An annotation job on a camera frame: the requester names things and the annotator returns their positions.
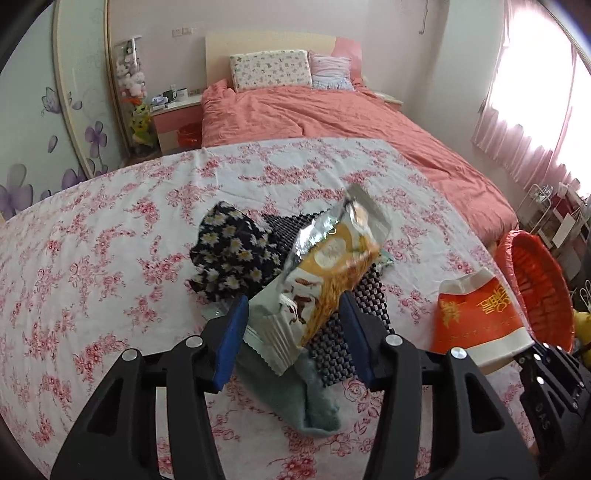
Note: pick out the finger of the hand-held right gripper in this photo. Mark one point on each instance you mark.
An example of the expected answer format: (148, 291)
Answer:
(558, 369)

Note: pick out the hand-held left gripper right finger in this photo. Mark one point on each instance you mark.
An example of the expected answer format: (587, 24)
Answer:
(362, 350)

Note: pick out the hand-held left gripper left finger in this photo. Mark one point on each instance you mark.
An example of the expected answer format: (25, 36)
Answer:
(228, 350)

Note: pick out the orange plastic laundry basket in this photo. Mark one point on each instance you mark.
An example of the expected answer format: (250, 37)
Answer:
(540, 286)

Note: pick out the orange white paper bag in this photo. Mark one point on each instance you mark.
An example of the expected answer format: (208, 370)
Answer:
(480, 318)

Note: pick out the silver yellow snack wrapper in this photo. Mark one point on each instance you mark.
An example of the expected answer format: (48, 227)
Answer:
(323, 258)

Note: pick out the yellow cushion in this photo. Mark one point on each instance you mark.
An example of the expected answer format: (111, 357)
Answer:
(582, 323)

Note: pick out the black mesh mat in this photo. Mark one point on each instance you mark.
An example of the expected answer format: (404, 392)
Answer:
(374, 300)

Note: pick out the grey green sock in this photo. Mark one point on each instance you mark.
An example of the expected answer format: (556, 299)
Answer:
(318, 397)

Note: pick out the black daisy print cloth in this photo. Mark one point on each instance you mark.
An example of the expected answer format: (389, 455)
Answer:
(231, 249)

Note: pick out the pink white nightstand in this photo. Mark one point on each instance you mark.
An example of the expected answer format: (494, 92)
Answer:
(168, 122)
(388, 98)

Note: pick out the bed with pink duvet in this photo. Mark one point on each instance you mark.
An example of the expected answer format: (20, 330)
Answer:
(323, 115)

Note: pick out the green yellow plush toy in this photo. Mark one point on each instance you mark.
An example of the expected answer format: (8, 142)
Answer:
(142, 124)

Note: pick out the pink curtain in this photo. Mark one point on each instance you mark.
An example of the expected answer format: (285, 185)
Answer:
(531, 115)

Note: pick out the white mug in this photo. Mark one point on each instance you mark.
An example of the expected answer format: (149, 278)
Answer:
(181, 93)

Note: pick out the pink striped pillow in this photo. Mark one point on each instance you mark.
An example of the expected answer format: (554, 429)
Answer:
(330, 71)

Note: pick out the floral print pillow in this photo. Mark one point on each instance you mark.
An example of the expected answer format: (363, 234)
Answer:
(270, 69)

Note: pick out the floral glass sliding wardrobe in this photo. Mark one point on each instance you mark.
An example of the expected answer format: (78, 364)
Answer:
(55, 115)

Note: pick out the clear tube of plush toys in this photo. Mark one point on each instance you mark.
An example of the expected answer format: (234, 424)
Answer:
(129, 74)

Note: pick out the beige pink bed headboard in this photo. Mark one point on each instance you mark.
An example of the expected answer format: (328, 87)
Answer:
(268, 41)

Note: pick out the air conditioner pipe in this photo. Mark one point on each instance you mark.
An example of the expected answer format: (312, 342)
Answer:
(424, 18)

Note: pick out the white wall switch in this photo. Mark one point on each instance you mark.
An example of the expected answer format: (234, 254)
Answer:
(181, 31)

